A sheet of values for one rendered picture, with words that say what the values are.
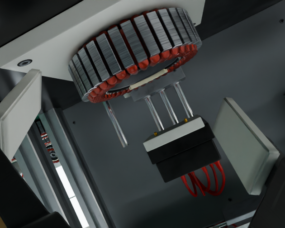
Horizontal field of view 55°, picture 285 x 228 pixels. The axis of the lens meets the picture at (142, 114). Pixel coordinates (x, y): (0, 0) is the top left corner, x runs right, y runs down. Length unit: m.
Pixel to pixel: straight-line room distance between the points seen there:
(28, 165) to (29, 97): 0.22
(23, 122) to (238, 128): 0.13
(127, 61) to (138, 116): 0.31
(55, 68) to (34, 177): 0.19
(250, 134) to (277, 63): 0.35
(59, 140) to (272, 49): 0.38
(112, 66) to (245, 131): 0.09
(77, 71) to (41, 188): 0.22
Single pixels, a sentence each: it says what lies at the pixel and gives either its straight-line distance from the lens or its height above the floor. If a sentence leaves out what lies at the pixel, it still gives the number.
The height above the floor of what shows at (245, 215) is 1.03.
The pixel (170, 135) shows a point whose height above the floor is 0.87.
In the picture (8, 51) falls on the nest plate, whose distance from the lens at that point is 0.20.
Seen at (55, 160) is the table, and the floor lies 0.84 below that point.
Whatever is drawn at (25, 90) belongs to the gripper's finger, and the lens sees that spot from 0.17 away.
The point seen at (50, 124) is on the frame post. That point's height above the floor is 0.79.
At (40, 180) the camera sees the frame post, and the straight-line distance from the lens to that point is 0.38.
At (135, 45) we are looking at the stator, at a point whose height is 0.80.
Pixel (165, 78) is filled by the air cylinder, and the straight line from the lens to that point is 0.36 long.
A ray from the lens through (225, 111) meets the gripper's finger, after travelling 0.20.
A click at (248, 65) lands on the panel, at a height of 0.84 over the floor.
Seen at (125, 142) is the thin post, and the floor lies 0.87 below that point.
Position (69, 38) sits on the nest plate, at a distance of 0.19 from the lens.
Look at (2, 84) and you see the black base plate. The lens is 0.27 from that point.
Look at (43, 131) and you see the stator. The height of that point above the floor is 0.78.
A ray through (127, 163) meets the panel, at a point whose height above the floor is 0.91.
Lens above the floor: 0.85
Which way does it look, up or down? 1 degrees down
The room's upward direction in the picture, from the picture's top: 155 degrees clockwise
